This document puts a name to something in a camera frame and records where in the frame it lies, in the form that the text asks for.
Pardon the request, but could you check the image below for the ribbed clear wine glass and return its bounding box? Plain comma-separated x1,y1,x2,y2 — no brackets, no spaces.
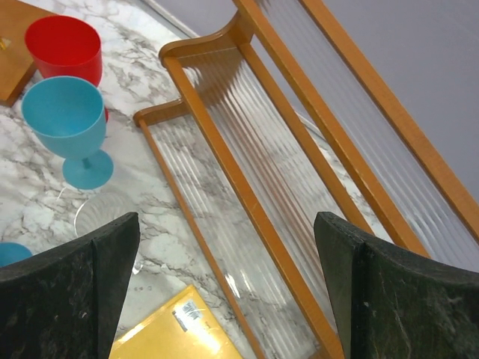
55,185,144,273

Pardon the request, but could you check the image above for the blue plastic goblet front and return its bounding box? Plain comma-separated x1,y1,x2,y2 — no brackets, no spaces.
0,242,32,267

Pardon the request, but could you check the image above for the blue plastic goblet near rack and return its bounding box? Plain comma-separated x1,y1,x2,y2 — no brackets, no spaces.
21,76,114,190

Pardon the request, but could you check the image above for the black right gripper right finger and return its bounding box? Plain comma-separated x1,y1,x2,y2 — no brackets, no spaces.
314,212,478,358

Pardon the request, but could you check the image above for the red plastic goblet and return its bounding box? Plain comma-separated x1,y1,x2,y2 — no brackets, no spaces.
25,15,103,105

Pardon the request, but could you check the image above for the wine glass rack wooden base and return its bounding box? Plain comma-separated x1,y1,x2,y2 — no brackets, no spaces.
1,0,53,107

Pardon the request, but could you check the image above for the yellow book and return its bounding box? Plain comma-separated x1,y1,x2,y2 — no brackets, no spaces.
109,285,241,359

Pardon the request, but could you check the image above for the blue plastic goblet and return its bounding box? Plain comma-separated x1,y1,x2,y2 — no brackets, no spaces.
21,76,114,190
0,242,32,267

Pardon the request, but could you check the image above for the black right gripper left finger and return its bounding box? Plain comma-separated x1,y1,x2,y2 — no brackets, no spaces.
1,212,140,358

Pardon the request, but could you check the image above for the wooden shelf rack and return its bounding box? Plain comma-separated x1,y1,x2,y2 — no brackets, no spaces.
134,1,478,358

